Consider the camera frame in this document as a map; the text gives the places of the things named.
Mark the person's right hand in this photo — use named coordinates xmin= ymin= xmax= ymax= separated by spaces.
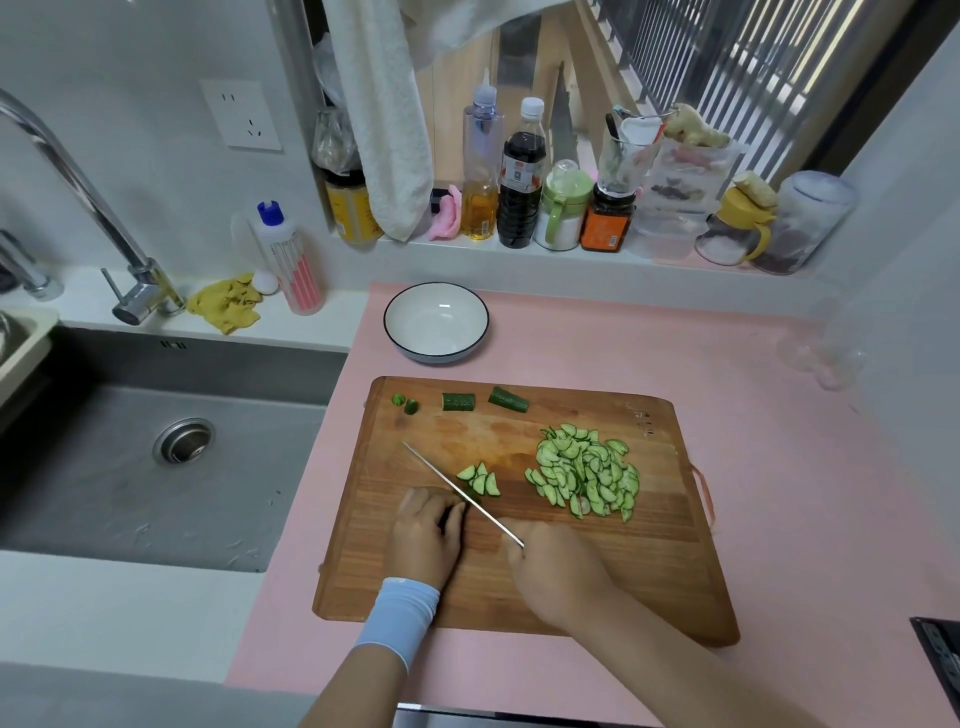
xmin=498 ymin=517 xmax=618 ymax=636

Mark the person's left hand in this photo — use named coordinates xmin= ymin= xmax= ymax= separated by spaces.
xmin=384 ymin=486 xmax=468 ymax=594

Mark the steel kitchen knife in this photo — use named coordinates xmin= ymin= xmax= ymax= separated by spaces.
xmin=402 ymin=441 xmax=527 ymax=550

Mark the person's right forearm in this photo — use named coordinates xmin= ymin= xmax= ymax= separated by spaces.
xmin=562 ymin=586 xmax=826 ymax=728

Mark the person's left forearm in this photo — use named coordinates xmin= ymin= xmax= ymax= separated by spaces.
xmin=298 ymin=577 xmax=441 ymax=728

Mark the wooden cutting board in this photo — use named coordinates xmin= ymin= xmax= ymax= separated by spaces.
xmin=312 ymin=375 xmax=741 ymax=648

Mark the pile of cucumber slices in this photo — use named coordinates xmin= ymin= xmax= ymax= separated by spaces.
xmin=524 ymin=423 xmax=641 ymax=524

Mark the light blue wrist sleeve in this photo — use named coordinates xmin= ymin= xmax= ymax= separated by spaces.
xmin=354 ymin=576 xmax=441 ymax=674

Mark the white bowl with dark rim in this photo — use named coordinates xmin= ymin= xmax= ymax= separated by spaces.
xmin=383 ymin=282 xmax=490 ymax=366

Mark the pink counter mat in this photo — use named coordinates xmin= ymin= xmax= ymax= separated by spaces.
xmin=225 ymin=282 xmax=960 ymax=728

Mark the round sink drain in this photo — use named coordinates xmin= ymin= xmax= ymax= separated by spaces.
xmin=153 ymin=417 xmax=216 ymax=467

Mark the pink rubber glove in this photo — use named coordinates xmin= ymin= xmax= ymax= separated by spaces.
xmin=428 ymin=184 xmax=464 ymax=242

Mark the dish soap bottle blue cap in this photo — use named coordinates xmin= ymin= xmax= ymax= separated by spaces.
xmin=251 ymin=200 xmax=325 ymax=317

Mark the yellow dish cloth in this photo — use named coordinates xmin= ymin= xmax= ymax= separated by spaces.
xmin=186 ymin=273 xmax=264 ymax=336

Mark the orange label sauce jar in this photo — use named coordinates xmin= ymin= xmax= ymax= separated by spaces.
xmin=579 ymin=183 xmax=638 ymax=254

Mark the green lidded seasoning jar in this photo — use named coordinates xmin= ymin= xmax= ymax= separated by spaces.
xmin=533 ymin=159 xmax=595 ymax=252

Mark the yellow jar in plastic bag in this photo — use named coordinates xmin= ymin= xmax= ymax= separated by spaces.
xmin=310 ymin=105 xmax=384 ymax=246

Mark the dark soy sauce bottle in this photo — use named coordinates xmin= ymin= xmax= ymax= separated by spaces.
xmin=495 ymin=96 xmax=549 ymax=250

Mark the clear cooking oil bottle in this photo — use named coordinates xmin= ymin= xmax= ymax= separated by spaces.
xmin=459 ymin=68 xmax=506 ymax=242

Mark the stainless steel sink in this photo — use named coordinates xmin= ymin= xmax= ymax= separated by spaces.
xmin=0 ymin=322 xmax=350 ymax=575

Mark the clear plastic storage container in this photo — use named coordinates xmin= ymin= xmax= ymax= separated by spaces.
xmin=632 ymin=138 xmax=742 ymax=261

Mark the yellow lidded glass jar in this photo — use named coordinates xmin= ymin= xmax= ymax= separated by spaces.
xmin=693 ymin=185 xmax=778 ymax=268

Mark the clear cup with utensils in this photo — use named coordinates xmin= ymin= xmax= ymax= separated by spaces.
xmin=597 ymin=105 xmax=670 ymax=198

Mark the white hanging towel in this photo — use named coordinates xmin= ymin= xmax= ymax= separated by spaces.
xmin=321 ymin=0 xmax=436 ymax=243

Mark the small ginger root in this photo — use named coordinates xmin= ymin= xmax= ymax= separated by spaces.
xmin=732 ymin=171 xmax=780 ymax=210

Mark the clear jar with white lid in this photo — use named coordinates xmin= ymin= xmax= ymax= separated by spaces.
xmin=748 ymin=170 xmax=859 ymax=276

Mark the black stove top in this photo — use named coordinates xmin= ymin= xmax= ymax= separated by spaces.
xmin=909 ymin=616 xmax=960 ymax=723

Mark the large ginger root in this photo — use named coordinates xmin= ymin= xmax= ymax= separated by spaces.
xmin=663 ymin=102 xmax=732 ymax=150

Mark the beige dish tub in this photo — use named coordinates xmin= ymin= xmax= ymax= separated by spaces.
xmin=0 ymin=306 xmax=60 ymax=410

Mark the small chrome tap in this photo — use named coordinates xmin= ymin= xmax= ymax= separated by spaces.
xmin=0 ymin=228 xmax=65 ymax=303

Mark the tall chrome faucet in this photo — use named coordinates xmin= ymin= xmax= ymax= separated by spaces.
xmin=0 ymin=88 xmax=186 ymax=327

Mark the white hanging cloth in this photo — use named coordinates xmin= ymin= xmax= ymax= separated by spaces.
xmin=397 ymin=0 xmax=575 ymax=70

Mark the metal window grille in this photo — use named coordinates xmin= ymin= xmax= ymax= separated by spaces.
xmin=588 ymin=0 xmax=905 ymax=183

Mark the white wall socket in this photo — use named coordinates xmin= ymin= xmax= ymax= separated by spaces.
xmin=199 ymin=78 xmax=283 ymax=153

